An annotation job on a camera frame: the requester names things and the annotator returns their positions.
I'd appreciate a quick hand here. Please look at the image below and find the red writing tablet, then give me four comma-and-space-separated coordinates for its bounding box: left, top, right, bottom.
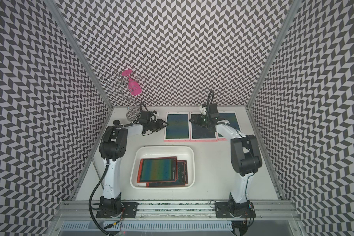
137, 156, 178, 183
146, 160, 188, 188

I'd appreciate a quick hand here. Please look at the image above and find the aluminium corner post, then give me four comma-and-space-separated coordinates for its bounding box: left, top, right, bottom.
246, 0, 303, 110
43, 0, 113, 110

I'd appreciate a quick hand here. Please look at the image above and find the chrome wire jewelry stand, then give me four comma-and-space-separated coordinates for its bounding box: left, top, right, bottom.
100, 72, 144, 123

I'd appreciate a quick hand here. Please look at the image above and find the white plastic storage box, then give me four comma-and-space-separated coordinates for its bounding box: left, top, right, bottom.
130, 146, 195, 189

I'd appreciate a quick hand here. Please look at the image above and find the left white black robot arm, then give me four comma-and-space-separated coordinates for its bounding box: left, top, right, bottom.
89, 110, 168, 218

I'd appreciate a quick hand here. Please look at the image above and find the aluminium corner post left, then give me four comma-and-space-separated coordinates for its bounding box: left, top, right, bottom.
43, 0, 113, 110

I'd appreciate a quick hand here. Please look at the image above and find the aluminium corner post right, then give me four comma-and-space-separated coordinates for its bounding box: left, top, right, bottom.
246, 0, 303, 110

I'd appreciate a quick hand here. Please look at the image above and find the pink writing tablet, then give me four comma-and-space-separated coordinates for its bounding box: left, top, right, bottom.
216, 111, 241, 132
164, 112, 191, 142
189, 122, 218, 142

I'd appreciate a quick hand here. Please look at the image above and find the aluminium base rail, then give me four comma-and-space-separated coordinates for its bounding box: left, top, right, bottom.
51, 200, 301, 222

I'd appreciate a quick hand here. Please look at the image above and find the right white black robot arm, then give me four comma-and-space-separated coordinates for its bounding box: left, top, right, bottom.
189, 103, 263, 219

